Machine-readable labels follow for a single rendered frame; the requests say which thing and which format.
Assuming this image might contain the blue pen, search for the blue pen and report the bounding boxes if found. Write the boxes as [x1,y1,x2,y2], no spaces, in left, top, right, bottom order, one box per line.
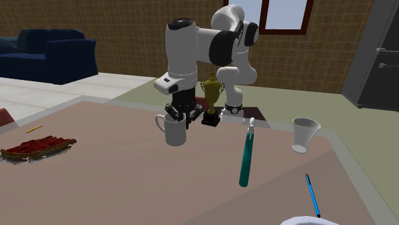
[304,173,322,219]

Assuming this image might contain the white flared cup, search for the white flared cup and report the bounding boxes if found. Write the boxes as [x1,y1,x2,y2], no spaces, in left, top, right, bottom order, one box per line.
[291,117,322,154]

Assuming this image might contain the teal spray bottle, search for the teal spray bottle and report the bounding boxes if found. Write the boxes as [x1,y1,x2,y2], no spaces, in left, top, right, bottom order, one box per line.
[238,117,257,189]

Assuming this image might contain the window with dark red frame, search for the window with dark red frame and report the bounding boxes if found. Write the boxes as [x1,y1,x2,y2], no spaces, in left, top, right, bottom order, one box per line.
[223,0,315,36]

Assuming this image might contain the white mug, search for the white mug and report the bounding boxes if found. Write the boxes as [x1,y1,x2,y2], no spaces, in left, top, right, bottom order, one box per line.
[155,112,188,147]

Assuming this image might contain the white bowl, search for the white bowl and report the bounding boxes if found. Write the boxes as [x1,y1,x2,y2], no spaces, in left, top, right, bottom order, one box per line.
[279,215,340,225]

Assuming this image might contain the dark blue sofa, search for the dark blue sofa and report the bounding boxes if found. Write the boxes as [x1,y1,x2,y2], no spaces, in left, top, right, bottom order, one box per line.
[0,28,100,86]

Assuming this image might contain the red tart slice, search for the red tart slice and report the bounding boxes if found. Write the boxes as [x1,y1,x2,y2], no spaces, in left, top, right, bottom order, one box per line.
[0,135,78,165]

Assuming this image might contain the dark grey refrigerator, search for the dark grey refrigerator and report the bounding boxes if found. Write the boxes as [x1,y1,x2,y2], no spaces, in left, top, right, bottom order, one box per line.
[341,0,399,113]

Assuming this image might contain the red chair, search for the red chair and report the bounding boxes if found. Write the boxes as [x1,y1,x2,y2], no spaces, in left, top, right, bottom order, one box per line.
[194,96,210,114]
[0,107,16,128]

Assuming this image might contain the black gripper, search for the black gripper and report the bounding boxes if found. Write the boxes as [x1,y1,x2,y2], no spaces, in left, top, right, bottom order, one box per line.
[164,88,204,130]

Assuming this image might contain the gold trophy on black base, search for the gold trophy on black base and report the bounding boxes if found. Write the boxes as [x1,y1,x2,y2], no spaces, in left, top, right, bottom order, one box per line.
[199,71,226,128]

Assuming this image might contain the dark robot stand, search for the dark robot stand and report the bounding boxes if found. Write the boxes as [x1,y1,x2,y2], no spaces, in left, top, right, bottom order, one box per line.
[214,106,267,122]

